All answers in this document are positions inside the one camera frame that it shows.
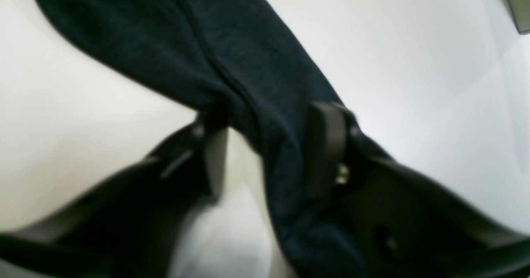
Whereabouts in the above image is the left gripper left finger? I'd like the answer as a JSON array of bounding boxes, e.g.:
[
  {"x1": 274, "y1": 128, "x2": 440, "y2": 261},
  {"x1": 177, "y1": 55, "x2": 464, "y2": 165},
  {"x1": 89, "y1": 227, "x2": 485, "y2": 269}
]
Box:
[{"x1": 1, "y1": 108, "x2": 229, "y2": 278}]

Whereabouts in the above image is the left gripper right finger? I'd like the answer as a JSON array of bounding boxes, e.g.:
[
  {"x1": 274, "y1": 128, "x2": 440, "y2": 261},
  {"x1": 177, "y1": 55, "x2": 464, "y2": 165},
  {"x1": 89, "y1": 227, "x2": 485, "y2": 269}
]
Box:
[{"x1": 306, "y1": 102, "x2": 530, "y2": 278}]

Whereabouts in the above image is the black t-shirt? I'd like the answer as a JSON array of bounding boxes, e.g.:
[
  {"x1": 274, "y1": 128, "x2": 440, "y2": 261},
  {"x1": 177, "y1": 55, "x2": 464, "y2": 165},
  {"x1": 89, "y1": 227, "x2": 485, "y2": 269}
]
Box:
[{"x1": 36, "y1": 0, "x2": 375, "y2": 278}]

